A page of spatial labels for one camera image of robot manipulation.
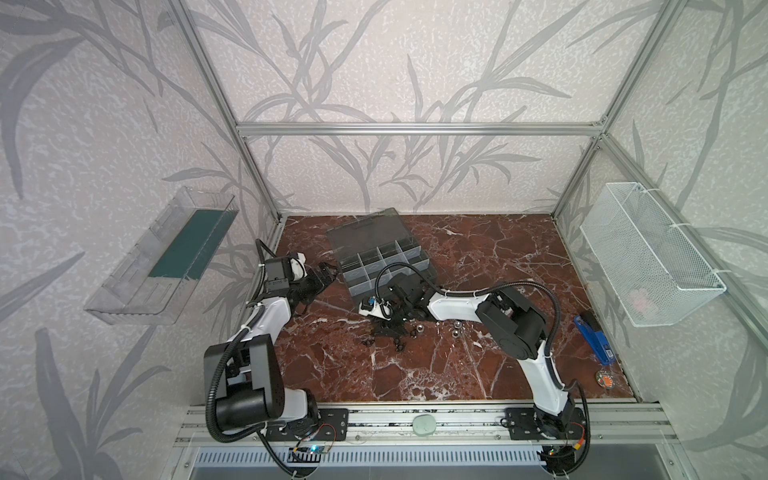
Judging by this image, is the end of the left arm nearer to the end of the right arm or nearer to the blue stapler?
the end of the right arm

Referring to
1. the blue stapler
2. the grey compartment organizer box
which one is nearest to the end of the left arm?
the grey compartment organizer box

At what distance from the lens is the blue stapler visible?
84 centimetres
